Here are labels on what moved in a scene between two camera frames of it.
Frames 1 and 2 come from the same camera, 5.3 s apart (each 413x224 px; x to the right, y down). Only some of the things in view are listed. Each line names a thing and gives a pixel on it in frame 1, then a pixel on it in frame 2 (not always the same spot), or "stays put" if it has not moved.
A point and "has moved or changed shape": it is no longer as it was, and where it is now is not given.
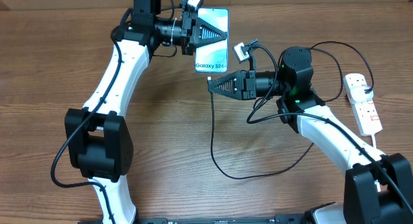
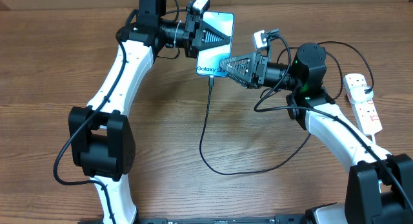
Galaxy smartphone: [213, 57] has moved or changed shape
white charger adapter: [357, 93] stays put
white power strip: [365, 113] stays put
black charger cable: [264, 98] -> [211, 84]
